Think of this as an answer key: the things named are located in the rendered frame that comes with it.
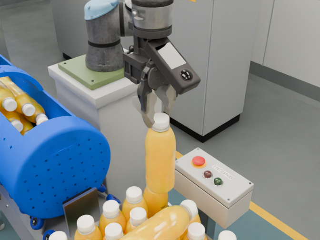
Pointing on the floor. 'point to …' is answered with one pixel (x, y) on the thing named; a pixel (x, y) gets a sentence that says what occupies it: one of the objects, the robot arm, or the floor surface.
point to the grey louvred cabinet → (189, 56)
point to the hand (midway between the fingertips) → (159, 120)
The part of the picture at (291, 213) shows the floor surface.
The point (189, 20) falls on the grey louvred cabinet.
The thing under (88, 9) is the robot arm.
